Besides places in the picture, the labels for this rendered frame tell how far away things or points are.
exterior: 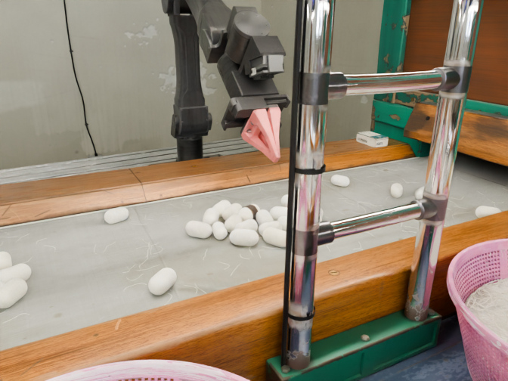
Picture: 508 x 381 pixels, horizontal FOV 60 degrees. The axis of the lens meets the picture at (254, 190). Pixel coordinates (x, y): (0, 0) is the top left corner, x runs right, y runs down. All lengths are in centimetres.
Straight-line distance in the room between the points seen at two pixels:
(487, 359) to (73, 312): 38
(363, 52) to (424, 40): 130
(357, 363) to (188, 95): 72
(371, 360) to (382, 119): 70
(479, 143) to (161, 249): 56
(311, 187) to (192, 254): 25
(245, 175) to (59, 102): 193
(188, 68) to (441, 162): 70
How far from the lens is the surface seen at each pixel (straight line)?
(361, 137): 98
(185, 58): 101
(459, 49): 42
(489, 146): 84
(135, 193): 71
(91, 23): 261
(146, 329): 39
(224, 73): 75
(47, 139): 263
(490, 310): 52
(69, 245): 60
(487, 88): 92
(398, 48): 104
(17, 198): 71
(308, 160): 33
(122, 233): 61
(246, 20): 71
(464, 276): 54
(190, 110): 102
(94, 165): 117
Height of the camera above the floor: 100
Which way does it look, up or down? 21 degrees down
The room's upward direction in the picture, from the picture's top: 1 degrees clockwise
